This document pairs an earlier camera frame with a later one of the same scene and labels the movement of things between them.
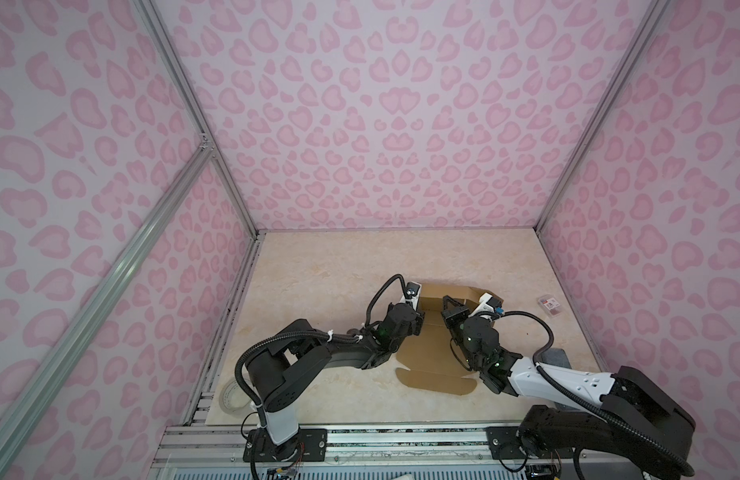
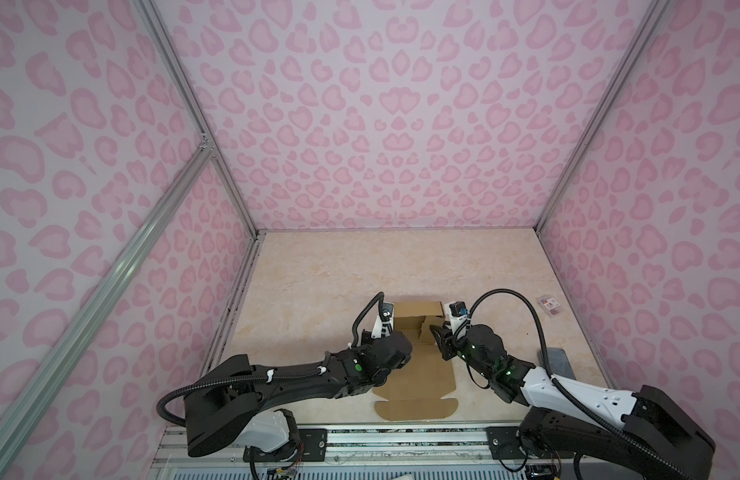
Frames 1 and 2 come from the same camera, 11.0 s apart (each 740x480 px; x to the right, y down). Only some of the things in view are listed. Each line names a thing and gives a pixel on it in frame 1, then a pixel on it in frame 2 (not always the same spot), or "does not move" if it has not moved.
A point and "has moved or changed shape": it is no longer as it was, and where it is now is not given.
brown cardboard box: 430,360 has moved or changed shape
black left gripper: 419,318 -> 400,333
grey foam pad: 555,356 does not move
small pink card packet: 550,304 does not move
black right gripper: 457,313 -> 446,341
